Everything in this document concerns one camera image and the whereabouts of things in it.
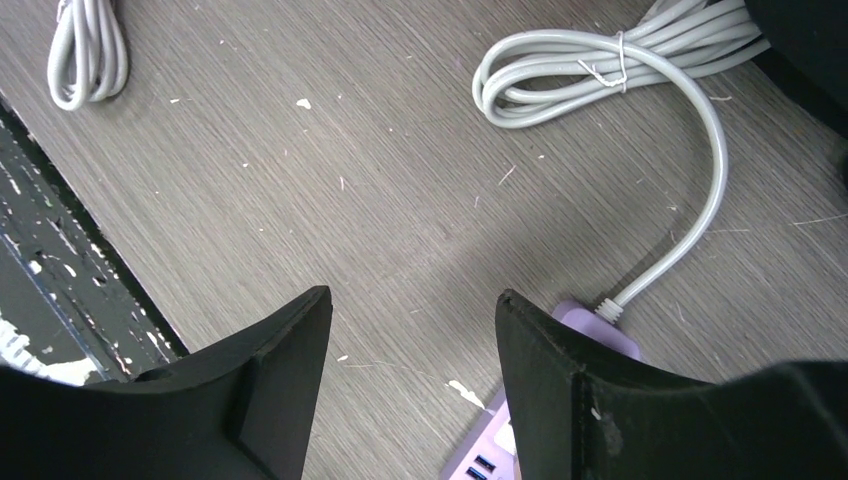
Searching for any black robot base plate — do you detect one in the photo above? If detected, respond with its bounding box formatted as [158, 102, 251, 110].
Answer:
[1, 106, 188, 386]

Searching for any black t-shirt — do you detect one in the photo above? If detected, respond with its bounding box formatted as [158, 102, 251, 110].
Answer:
[744, 0, 847, 137]

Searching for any purple power strip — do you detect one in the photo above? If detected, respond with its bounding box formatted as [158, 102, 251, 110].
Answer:
[439, 299, 641, 480]

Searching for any purple strip white cable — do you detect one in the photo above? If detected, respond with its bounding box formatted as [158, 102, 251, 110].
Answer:
[471, 0, 773, 325]

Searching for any orange strip grey cable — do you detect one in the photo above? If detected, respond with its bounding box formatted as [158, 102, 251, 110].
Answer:
[46, 0, 130, 112]

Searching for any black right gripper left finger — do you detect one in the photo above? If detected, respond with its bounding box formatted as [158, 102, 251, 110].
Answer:
[1, 286, 333, 479]

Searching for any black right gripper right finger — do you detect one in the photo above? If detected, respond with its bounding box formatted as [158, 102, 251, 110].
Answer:
[495, 290, 847, 479]

